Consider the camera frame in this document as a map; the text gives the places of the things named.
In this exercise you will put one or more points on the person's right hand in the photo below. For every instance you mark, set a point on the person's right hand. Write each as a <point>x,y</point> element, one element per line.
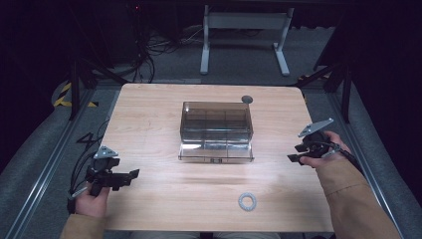
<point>338,149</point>

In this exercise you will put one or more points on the transparent brown drawer box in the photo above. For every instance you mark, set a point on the transparent brown drawer box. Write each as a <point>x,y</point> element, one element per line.
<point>215,127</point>

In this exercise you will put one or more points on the aluminium floor rail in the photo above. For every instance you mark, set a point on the aluminium floor rail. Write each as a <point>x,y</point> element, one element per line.
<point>361,159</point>
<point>49,166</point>

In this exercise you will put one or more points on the person's left hand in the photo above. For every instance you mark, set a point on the person's left hand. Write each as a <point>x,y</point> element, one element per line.
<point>91,204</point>

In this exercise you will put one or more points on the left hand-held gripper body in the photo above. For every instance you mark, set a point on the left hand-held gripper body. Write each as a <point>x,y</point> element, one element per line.
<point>101,164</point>

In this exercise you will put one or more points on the black metal stand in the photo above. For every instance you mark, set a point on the black metal stand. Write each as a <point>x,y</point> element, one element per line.
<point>346,93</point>
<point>74,86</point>

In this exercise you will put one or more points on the yellow black hazard tape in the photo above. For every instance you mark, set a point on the yellow black hazard tape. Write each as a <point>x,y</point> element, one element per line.
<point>64,99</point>

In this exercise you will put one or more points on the white metal table frame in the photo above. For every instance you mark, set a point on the white metal table frame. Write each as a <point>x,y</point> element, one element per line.
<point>205,49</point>

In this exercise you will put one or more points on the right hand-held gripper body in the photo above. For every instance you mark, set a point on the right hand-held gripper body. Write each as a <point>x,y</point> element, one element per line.
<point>316,144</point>

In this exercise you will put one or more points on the small grey round disc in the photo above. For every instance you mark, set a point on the small grey round disc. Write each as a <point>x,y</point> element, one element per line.
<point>247,99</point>

